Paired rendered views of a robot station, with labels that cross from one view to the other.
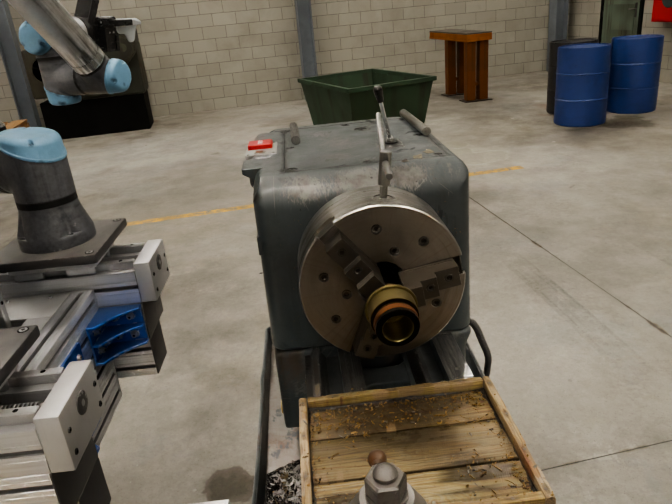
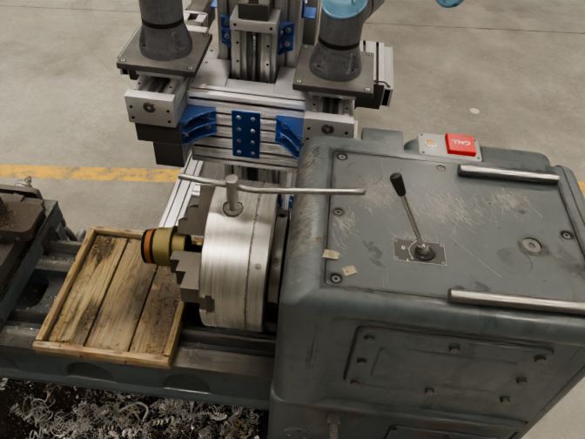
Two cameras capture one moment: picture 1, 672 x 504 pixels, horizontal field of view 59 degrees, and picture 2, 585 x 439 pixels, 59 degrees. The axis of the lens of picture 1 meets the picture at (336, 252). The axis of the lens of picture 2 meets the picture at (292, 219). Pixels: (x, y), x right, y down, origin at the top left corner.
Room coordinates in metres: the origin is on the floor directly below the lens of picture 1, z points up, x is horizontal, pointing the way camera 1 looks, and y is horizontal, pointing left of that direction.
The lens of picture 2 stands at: (1.20, -0.77, 1.95)
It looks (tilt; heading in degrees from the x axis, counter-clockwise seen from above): 47 degrees down; 94
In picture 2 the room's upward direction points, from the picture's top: 5 degrees clockwise
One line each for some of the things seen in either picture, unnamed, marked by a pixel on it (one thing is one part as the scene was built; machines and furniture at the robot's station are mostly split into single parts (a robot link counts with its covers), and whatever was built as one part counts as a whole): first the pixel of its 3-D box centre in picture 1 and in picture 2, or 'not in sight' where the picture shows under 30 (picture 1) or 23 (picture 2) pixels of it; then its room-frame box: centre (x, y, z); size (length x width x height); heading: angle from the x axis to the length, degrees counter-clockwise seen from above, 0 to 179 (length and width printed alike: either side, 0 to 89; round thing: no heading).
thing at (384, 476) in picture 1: (385, 481); not in sight; (0.41, -0.03, 1.17); 0.04 x 0.04 x 0.03
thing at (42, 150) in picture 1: (33, 163); (344, 10); (1.19, 0.59, 1.33); 0.13 x 0.12 x 0.14; 70
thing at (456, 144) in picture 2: (260, 146); (460, 145); (1.48, 0.16, 1.26); 0.06 x 0.06 x 0.02; 2
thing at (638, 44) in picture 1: (633, 74); not in sight; (7.51, -3.91, 0.44); 0.59 x 0.59 x 0.88
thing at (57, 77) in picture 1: (65, 80); not in sight; (1.47, 0.60, 1.46); 0.11 x 0.08 x 0.11; 70
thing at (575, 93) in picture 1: (581, 84); not in sight; (7.07, -3.07, 0.44); 0.59 x 0.59 x 0.88
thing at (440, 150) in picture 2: (262, 158); (446, 155); (1.46, 0.16, 1.23); 0.13 x 0.08 x 0.05; 2
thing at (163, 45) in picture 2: not in sight; (164, 30); (0.69, 0.57, 1.21); 0.15 x 0.15 x 0.10
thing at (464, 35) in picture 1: (458, 63); not in sight; (9.97, -2.28, 0.50); 1.61 x 0.44 x 1.00; 9
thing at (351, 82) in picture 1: (365, 118); not in sight; (6.28, -0.44, 0.43); 1.34 x 0.94 x 0.85; 21
